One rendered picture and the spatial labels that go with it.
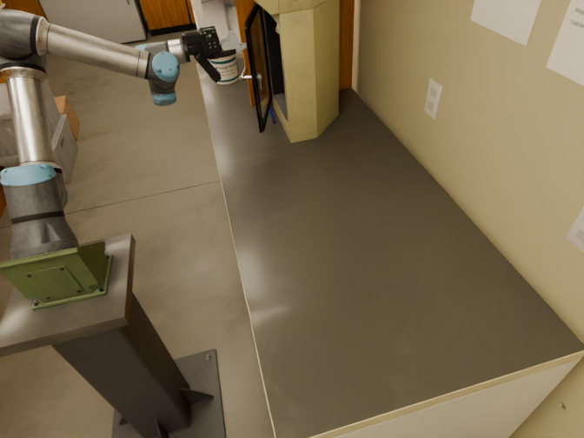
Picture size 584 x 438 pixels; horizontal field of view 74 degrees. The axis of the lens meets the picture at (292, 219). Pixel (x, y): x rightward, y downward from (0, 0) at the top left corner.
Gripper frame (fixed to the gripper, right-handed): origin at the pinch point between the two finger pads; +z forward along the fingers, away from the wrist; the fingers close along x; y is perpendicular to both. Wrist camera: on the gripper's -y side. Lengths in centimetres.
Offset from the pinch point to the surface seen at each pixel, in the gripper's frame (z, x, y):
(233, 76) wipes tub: -1, 61, -33
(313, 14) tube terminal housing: 22.6, -5.9, 8.5
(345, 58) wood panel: 48, 31, -22
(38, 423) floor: -123, -42, -131
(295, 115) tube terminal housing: 14.1, -5.9, -25.1
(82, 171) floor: -132, 164, -131
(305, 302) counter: -4, -80, -37
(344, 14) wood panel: 47, 31, -4
